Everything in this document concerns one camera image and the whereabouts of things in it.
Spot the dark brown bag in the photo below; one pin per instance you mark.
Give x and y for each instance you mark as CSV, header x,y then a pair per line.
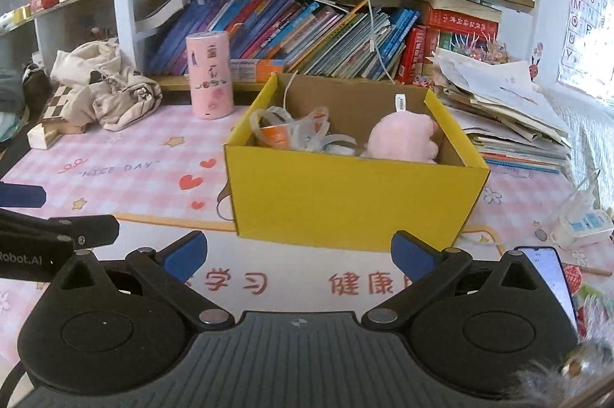
x,y
36,87

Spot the white lace cloth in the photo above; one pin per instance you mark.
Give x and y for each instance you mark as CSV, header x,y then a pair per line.
x,y
595,139

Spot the wooden pencil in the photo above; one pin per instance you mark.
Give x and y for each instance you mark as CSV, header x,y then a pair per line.
x,y
590,270

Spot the orange grey toothpaste box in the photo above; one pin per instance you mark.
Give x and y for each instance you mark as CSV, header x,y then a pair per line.
x,y
259,70

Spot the yellow cardboard box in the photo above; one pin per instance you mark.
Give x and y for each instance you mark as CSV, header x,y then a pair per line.
x,y
345,202

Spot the pink printed cylinder canister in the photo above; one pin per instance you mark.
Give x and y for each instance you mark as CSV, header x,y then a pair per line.
x,y
208,77

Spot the red thick book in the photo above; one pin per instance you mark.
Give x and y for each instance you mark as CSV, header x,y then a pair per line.
x,y
411,53

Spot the white wooden bookshelf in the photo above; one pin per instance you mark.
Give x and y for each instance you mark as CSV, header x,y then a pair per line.
x,y
122,5

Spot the grey fuzzy fabric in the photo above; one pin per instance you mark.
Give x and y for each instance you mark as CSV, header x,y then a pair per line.
x,y
551,389

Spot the red dictionary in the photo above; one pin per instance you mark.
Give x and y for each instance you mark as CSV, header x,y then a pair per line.
x,y
460,24

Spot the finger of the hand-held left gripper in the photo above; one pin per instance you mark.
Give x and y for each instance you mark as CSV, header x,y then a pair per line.
x,y
86,229
24,196

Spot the wooden chessboard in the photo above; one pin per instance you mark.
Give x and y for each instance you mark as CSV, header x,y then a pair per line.
x,y
55,106

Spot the beige canvas bag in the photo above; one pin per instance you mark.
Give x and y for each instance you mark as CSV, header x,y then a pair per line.
x,y
120,101

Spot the colourful small packets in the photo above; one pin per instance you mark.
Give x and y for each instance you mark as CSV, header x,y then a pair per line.
x,y
19,16

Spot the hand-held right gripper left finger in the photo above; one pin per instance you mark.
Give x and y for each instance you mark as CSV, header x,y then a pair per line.
x,y
184,254

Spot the black smartphone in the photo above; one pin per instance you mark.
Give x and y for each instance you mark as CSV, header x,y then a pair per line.
x,y
549,278

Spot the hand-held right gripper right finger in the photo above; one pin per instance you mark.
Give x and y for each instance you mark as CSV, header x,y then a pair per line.
x,y
412,254

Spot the colourful printed box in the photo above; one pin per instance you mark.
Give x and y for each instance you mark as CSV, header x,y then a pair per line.
x,y
448,41

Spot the stack of papers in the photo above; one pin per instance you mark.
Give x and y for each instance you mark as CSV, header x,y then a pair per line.
x,y
503,101

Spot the wall poster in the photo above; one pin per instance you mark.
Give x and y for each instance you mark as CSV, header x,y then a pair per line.
x,y
585,5

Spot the pink plush toy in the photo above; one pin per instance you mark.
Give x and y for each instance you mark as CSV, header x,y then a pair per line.
x,y
398,135

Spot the long row of colourful books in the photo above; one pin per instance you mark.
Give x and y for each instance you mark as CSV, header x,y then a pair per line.
x,y
288,34

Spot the cream paperback book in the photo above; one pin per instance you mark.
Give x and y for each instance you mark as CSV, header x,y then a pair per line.
x,y
455,0

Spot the white ribbon bow hair clip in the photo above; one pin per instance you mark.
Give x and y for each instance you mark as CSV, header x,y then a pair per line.
x,y
336,144

